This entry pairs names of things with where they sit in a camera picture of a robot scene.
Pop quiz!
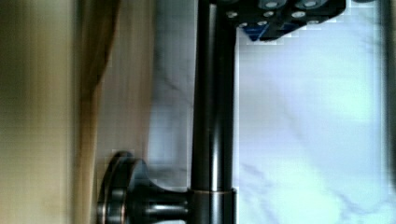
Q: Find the black gripper finger with screws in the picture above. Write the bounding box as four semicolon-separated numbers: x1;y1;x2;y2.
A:
214;0;347;41

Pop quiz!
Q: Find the black drawer handle bar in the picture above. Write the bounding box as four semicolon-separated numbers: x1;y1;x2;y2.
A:
95;0;236;224

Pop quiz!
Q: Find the light wooden drawer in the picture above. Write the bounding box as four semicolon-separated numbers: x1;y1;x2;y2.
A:
1;0;155;224

